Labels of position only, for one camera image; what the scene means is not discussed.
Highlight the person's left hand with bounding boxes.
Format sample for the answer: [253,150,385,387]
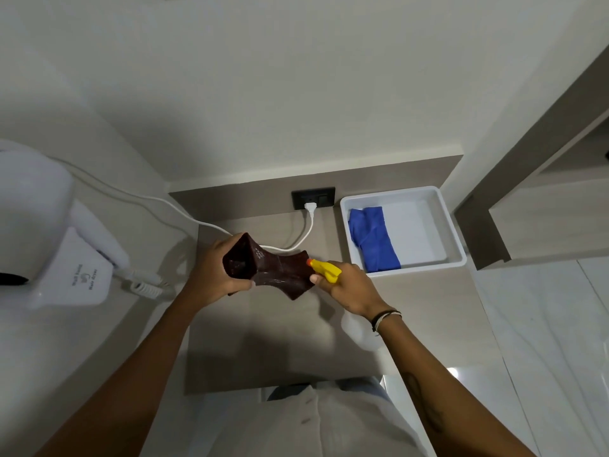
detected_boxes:
[183,233,255,313]

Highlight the person's right hand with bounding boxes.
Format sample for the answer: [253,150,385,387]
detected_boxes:
[309,262,396,322]

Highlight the spray bottle with yellow nozzle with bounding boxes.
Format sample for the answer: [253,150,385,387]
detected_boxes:
[306,258,385,353]

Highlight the person's left forearm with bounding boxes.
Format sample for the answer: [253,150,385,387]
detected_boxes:
[32,292,211,457]

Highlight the person's right forearm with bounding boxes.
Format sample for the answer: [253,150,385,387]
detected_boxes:
[375,315,539,457]

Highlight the blue cloth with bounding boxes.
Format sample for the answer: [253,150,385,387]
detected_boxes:
[348,206,402,274]

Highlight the white plastic tray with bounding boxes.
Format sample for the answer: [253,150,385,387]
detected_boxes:
[340,186,468,278]

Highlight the light grey shirt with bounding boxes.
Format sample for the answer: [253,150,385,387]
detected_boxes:
[189,381,429,457]

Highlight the white hair dryer holder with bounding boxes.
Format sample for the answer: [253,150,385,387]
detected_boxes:
[28,227,116,311]

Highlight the wooden shelf unit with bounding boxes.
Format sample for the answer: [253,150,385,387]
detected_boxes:
[453,43,609,272]

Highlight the black and white wrist bracelets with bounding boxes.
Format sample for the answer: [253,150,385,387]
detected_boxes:
[370,308,403,334]

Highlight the black wall socket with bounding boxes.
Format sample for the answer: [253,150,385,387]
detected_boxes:
[291,187,336,211]

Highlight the white coiled cord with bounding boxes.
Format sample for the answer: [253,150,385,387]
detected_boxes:
[113,265,168,299]

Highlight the white power cable with plug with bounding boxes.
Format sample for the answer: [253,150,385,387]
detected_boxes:
[45,156,318,253]

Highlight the white wall hair dryer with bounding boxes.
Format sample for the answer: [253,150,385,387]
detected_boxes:
[0,139,131,287]

